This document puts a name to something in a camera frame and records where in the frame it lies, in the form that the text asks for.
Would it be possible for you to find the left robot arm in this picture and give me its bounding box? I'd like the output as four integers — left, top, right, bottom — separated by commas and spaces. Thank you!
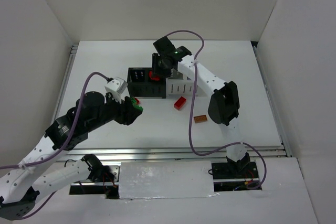
1, 91, 143, 220

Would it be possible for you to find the purple cable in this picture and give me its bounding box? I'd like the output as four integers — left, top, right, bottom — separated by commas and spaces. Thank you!
0, 71, 111, 219
164, 29, 267, 190

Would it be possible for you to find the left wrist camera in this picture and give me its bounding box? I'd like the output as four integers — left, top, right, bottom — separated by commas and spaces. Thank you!
104, 77, 128, 95

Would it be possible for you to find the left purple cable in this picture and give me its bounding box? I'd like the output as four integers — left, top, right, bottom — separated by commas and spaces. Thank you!
0, 71, 111, 219

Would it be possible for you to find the red curved lego brick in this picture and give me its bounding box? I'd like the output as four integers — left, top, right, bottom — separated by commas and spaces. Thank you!
149, 70, 160, 82

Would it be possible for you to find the white double container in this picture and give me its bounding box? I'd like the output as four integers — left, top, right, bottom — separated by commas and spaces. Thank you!
165, 69, 194, 96

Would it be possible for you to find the green curved lego brick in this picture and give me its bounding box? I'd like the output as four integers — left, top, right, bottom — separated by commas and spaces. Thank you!
133, 103, 143, 112

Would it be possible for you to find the black double container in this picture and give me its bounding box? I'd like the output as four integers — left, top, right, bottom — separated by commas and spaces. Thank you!
127, 68, 166, 99

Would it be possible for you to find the red rectangular lego brick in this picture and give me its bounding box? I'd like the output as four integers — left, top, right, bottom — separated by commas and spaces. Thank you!
174, 96, 186, 110

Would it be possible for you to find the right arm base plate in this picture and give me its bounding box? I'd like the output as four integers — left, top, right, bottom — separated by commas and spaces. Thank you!
208, 162, 259, 180

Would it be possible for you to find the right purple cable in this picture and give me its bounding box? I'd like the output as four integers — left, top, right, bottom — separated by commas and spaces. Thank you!
164, 29, 267, 190

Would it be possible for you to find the aluminium rail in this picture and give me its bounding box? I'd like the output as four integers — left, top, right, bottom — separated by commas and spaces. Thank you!
59, 146, 286, 163

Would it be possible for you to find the orange flat lego brick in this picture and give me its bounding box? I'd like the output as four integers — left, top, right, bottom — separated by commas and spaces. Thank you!
194, 115, 207, 123

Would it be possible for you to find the white foil covered plate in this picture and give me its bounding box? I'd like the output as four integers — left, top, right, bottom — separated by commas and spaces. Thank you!
119, 161, 215, 199

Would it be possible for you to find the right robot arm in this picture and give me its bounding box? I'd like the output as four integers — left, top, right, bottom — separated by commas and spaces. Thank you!
152, 36, 249, 174

